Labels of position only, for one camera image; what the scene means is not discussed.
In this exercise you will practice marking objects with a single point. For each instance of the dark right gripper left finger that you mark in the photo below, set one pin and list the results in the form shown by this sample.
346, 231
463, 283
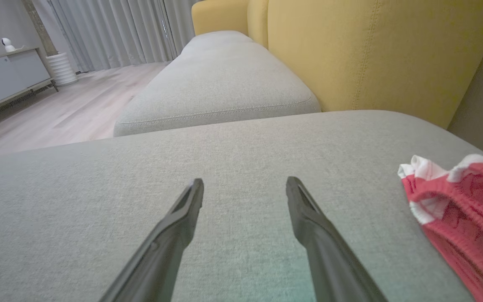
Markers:
157, 251

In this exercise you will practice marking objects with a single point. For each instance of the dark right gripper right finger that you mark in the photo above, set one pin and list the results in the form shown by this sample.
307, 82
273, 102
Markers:
329, 256

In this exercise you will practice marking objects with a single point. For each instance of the red mesh garment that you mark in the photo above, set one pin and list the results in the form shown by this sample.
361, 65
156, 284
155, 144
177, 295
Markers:
468, 218

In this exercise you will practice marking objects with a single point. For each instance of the small grey sofa seat cushion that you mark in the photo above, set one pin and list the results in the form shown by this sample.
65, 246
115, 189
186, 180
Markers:
216, 84

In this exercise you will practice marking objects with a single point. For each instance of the yellow sofa back cushion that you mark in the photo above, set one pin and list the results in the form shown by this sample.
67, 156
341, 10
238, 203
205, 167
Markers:
371, 54
258, 21
218, 16

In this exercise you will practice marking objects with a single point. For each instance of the white ribbed cylinder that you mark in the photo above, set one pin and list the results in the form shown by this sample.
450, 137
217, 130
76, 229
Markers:
61, 69

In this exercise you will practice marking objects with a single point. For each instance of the light grey curtains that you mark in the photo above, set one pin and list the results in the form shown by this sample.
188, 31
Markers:
111, 29

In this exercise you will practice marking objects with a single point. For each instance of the grey sideboard cabinet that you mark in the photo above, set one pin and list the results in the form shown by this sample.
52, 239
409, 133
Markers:
6, 75

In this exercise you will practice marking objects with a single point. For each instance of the brown wooden post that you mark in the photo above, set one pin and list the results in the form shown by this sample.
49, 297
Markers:
40, 29

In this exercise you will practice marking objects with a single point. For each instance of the small white security camera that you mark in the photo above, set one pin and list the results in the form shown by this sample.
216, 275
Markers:
6, 43

